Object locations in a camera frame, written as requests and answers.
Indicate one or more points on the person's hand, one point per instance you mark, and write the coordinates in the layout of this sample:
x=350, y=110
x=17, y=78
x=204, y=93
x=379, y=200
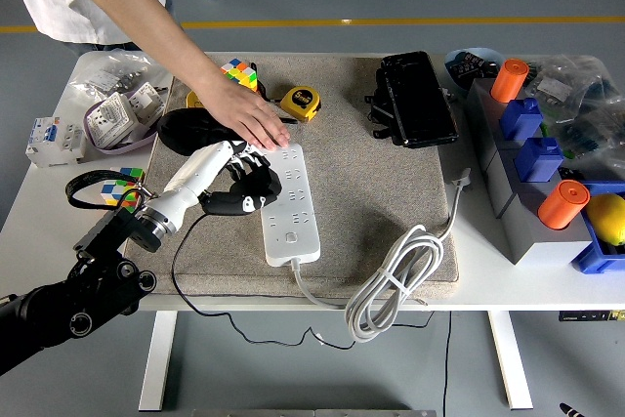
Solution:
x=249, y=116

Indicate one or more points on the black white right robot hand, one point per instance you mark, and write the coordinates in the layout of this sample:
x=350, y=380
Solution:
x=572, y=411

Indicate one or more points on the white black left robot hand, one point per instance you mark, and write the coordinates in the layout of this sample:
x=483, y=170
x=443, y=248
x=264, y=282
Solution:
x=195, y=178

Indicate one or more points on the white power strip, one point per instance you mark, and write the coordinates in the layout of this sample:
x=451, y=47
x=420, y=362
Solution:
x=293, y=221

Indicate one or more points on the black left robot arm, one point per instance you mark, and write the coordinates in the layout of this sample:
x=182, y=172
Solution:
x=58, y=304

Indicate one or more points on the person's forearm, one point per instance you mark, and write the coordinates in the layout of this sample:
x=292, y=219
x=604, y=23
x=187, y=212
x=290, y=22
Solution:
x=146, y=31

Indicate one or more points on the large colourful puzzle cube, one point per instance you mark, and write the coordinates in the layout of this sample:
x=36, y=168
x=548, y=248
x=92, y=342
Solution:
x=241, y=72

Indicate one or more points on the black cloth pouch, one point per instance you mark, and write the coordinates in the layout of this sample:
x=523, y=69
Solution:
x=185, y=129

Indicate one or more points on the yellow tape measure red label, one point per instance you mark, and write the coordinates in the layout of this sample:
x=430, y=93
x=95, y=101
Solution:
x=300, y=102

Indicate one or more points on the yellow tape measure black label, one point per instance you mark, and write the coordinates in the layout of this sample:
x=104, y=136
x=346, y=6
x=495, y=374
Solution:
x=193, y=100

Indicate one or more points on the white table leg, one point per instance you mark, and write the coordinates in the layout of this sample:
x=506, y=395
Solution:
x=512, y=368
x=156, y=368

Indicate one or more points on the small colourful puzzle cube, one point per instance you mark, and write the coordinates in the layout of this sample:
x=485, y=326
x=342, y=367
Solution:
x=114, y=190

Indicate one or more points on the black table control panel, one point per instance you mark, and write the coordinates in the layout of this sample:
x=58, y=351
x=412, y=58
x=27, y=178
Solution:
x=583, y=316

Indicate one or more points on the grey-brown mat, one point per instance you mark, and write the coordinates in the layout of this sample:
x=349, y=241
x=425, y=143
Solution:
x=351, y=192

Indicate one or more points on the clear bag of screws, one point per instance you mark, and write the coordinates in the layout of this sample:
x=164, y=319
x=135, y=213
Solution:
x=105, y=77

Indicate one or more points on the white circuit breaker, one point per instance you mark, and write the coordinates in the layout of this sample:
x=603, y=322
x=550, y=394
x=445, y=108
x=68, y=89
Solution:
x=54, y=143

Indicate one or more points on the blue bin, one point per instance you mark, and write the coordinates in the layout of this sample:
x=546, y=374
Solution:
x=593, y=256

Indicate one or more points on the grey block holder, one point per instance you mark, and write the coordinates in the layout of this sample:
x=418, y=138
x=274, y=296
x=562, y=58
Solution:
x=532, y=246

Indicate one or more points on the black flat device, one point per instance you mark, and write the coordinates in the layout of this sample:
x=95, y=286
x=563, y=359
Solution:
x=420, y=99

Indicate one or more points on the yellow lemon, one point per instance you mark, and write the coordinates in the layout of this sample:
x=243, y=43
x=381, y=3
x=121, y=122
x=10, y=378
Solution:
x=608, y=219

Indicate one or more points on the orange cylinder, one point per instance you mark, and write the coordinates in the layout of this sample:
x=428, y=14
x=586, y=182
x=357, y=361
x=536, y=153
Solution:
x=561, y=207
x=509, y=80

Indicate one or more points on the black parts packets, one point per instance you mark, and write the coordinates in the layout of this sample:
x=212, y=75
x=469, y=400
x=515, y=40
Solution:
x=469, y=68

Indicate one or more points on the light blue bowl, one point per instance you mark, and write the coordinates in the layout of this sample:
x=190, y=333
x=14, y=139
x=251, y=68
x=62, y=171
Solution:
x=488, y=52

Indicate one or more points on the blue block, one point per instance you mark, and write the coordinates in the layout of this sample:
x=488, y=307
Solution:
x=520, y=121
x=537, y=163

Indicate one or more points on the clear bag of parts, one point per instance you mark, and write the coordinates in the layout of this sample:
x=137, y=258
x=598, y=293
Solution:
x=554, y=87
x=595, y=134

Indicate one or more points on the green plastic part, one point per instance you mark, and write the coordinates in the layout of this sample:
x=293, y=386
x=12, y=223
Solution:
x=544, y=130

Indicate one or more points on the white wall socket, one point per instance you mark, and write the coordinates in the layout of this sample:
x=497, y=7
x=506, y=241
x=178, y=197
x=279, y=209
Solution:
x=112, y=116
x=146, y=99

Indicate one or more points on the black bracket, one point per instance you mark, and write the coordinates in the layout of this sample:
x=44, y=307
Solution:
x=380, y=114

